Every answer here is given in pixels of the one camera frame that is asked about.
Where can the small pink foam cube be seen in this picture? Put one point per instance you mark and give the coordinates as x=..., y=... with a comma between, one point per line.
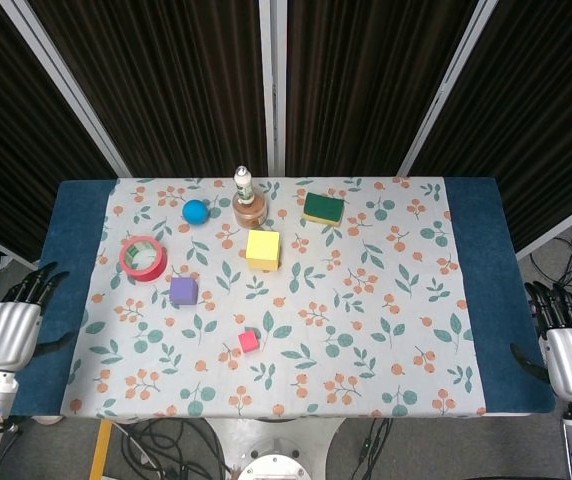
x=248, y=341

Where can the purple foam cube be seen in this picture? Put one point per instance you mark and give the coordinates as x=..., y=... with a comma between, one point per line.
x=183, y=291

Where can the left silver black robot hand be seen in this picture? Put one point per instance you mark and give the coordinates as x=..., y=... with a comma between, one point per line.
x=8, y=332

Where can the blue table cover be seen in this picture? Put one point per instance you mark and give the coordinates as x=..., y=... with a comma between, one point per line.
x=491, y=280

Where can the blue ball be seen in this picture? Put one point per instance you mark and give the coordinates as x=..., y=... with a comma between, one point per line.
x=195, y=212

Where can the white yogurt drink bottle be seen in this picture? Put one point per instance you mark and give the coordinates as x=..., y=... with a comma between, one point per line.
x=243, y=182

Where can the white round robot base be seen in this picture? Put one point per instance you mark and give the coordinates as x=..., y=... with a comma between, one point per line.
x=273, y=465

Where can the dark ribbed partition panel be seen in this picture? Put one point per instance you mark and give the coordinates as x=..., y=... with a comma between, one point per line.
x=166, y=85
x=11, y=150
x=556, y=130
x=361, y=85

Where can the large yellow foam cube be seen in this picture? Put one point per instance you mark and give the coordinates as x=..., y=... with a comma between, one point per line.
x=262, y=247

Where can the yellow floor strip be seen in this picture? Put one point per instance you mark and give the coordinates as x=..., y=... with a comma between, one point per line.
x=100, y=450

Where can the red tape roll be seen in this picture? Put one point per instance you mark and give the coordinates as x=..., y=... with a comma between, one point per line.
x=153, y=270

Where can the green yellow sponge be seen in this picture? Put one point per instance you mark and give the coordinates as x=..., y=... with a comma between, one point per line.
x=322, y=205

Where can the floral print tablecloth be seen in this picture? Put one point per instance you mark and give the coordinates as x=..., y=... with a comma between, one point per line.
x=341, y=340

